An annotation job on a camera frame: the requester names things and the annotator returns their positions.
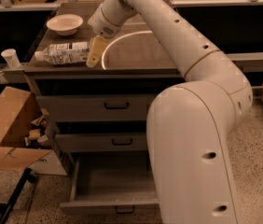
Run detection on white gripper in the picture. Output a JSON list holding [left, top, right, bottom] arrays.
[[86, 0, 137, 68]]

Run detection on clear plastic water bottle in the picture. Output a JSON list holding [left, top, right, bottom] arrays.
[[35, 42, 89, 65]]

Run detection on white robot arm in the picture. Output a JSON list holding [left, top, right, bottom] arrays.
[[90, 0, 253, 224]]

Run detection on grey drawer cabinet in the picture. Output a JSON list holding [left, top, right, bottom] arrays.
[[24, 0, 188, 175]]

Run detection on grey top drawer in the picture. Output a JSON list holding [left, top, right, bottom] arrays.
[[36, 94, 155, 122]]

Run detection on grey middle drawer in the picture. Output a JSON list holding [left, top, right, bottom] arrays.
[[55, 133, 147, 153]]

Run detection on grey open bottom drawer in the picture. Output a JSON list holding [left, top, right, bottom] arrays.
[[61, 150, 159, 215]]

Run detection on white ceramic bowl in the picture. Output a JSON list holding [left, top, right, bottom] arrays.
[[47, 14, 83, 36]]

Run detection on white paper cup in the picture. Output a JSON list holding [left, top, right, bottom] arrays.
[[1, 49, 21, 68]]

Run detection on open cardboard box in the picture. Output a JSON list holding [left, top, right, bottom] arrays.
[[0, 87, 70, 175]]

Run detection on black metal stand leg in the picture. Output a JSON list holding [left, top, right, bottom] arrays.
[[0, 168, 37, 224]]

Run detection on grey metal shelf rail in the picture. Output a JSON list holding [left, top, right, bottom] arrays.
[[228, 52, 263, 73]]

